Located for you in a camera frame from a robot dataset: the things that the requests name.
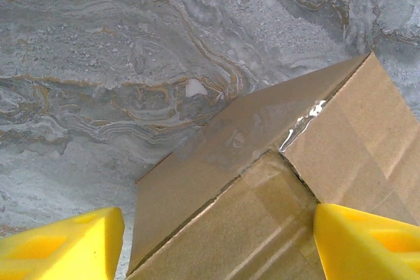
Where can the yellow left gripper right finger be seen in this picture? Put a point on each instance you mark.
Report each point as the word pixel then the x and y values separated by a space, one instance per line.
pixel 370 247

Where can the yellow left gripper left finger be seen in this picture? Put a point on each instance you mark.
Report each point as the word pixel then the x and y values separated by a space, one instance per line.
pixel 65 247

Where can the brown cardboard express box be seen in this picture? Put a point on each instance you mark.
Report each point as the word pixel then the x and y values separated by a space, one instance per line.
pixel 344 155

